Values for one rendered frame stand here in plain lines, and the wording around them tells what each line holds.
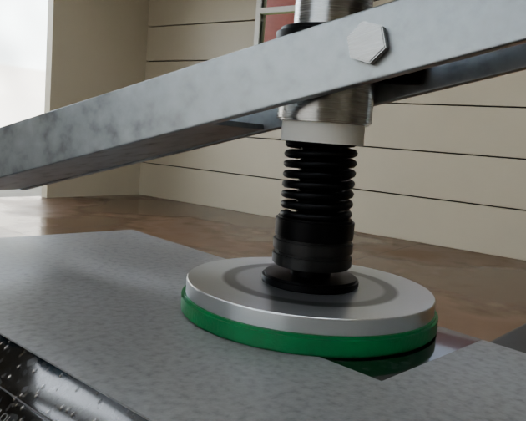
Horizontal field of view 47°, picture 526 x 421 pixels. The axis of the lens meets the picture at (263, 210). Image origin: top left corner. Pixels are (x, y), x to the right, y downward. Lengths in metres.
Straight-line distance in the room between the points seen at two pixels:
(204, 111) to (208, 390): 0.23
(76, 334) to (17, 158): 0.25
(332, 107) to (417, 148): 6.39
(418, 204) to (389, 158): 0.61
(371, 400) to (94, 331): 0.21
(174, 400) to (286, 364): 0.09
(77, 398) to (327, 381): 0.15
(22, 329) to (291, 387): 0.20
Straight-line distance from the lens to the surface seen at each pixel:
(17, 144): 0.65
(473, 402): 0.41
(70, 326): 0.48
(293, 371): 0.41
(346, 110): 0.49
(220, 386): 0.38
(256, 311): 0.44
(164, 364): 0.41
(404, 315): 0.47
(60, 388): 0.39
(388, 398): 0.39
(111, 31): 9.11
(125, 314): 0.51
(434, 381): 0.43
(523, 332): 1.04
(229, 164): 8.25
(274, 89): 0.47
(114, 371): 0.40
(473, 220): 6.67
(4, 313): 0.51
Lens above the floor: 1.01
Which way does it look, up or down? 7 degrees down
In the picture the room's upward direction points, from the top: 4 degrees clockwise
